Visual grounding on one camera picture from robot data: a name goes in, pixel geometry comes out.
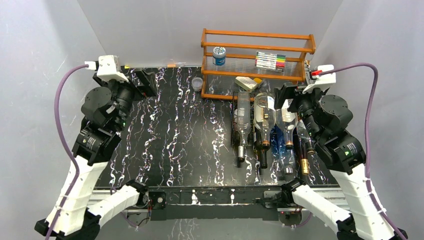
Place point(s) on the dark green wine bottle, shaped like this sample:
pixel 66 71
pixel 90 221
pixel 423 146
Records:
pixel 261 151

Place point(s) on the pack of coloured markers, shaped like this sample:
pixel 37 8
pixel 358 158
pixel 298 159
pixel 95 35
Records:
pixel 270 61

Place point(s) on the black wire wine rack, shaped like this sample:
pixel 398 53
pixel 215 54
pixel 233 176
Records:
pixel 255 112

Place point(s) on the small clear bottle dark cap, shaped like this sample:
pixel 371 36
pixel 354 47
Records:
pixel 303 133

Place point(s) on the blue lidded jar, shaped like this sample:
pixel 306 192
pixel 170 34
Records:
pixel 219 55

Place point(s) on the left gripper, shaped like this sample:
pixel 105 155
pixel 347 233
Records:
pixel 148 88

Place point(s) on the cream cardboard box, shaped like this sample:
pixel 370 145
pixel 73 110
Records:
pixel 246 83

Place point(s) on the tall clear glass bottle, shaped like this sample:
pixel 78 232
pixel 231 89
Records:
pixel 243 123

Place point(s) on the small clear plastic cup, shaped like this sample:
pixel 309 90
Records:
pixel 197 84

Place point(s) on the round clear liquor bottle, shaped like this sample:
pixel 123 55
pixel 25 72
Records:
pixel 264 117

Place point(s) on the blue glass bottle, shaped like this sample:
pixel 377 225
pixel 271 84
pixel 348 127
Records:
pixel 285 156

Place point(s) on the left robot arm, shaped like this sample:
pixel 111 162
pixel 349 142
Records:
pixel 105 109

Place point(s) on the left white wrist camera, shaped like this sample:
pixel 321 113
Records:
pixel 107 68

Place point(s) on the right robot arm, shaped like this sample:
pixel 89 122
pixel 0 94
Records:
pixel 326 117

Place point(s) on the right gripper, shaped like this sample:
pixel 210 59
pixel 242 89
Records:
pixel 287 91

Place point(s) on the orange wooden shelf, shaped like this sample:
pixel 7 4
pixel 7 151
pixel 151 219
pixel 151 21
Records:
pixel 241 47

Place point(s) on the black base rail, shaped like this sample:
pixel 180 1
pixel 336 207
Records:
pixel 217 202

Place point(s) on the square clear whisky bottle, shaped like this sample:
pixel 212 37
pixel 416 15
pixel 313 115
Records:
pixel 287 121

